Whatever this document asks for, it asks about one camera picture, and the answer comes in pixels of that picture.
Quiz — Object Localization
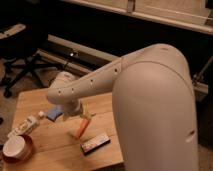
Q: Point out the black office chair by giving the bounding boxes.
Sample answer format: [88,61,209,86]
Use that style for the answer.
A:
[0,23,62,98]

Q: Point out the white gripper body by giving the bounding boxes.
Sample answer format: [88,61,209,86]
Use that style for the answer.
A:
[62,103,94,120]

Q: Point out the metal rail beam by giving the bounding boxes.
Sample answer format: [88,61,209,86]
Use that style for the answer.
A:
[37,34,209,104]

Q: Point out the white squeeze tube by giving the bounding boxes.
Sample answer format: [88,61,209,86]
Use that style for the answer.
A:
[7,111,45,138]

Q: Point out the white bowl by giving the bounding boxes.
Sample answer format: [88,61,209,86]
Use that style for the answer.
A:
[3,136,26,158]

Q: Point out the blue sponge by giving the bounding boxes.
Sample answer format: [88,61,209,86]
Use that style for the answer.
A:
[46,106,63,122]

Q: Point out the black rectangular box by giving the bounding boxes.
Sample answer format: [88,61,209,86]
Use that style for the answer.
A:
[81,132,111,155]

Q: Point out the orange pepper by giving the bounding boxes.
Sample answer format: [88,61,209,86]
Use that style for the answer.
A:
[75,119,90,139]

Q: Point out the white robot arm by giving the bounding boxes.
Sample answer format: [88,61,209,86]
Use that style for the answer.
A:
[47,43,199,171]

